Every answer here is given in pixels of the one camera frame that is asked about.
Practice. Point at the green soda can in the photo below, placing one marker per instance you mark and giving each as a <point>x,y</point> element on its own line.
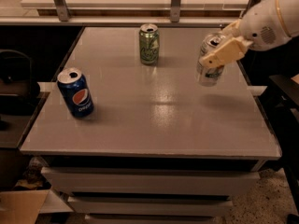
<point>149,43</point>

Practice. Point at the grey drawer cabinet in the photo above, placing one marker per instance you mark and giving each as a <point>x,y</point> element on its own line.
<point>158,148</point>

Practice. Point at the blue Pepsi can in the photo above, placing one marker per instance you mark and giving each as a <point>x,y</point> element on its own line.
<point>74,89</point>

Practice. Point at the left metal shelf bracket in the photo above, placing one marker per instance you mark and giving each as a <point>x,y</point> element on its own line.
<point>62,10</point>

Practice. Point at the white 7up can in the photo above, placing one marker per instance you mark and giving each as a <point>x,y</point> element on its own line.
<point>208,73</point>

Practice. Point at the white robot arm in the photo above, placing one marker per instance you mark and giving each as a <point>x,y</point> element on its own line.
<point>288,15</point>

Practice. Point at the black chair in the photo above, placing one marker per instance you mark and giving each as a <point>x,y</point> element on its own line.
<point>19,89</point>

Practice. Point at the middle metal shelf bracket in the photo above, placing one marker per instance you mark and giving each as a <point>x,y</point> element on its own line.
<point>175,10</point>

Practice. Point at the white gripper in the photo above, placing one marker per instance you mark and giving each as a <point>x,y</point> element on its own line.
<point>263,25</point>

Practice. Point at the cardboard box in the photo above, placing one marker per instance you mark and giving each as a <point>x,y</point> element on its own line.
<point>21,203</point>

